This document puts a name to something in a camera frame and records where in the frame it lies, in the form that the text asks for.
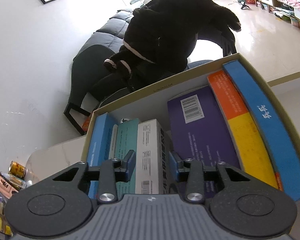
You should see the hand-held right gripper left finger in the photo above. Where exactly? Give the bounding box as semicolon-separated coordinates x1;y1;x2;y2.
42;149;137;204

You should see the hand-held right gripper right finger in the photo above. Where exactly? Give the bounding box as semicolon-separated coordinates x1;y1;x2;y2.
169;151;262;203

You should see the teal medicine box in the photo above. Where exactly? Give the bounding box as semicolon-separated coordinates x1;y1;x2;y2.
114;118;140;194

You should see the white blue-striped medicine box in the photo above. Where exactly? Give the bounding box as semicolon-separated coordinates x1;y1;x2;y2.
109;124;119;159

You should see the white grey-print medicine box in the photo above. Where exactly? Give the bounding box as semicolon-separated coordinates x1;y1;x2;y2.
135;119;177;195

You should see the purple medicine box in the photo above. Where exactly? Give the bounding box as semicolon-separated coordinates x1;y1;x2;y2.
167;86;242;198

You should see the orange yellow medicine box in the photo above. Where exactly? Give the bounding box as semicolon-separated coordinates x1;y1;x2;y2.
207;70;283;192

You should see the tan cardboard box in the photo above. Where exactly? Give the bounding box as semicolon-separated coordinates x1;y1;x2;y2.
80;52;300;203

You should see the long blue medicine box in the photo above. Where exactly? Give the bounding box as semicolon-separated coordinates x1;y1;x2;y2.
222;60;300;202

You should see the black dining chair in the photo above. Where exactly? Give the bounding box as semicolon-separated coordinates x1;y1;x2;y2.
63;44;130;135

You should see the gold drink can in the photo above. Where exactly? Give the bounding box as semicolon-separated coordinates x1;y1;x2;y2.
9;161;27;179

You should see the smartphone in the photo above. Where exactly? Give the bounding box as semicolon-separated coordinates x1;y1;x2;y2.
0;170;19;200

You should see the black fleece jacket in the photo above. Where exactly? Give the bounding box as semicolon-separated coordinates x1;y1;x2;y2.
104;0;242;90

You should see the grey sofa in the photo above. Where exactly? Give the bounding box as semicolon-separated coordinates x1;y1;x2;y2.
90;9;135;55

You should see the white TV cabinet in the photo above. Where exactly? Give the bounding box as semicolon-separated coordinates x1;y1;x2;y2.
247;0;300;28

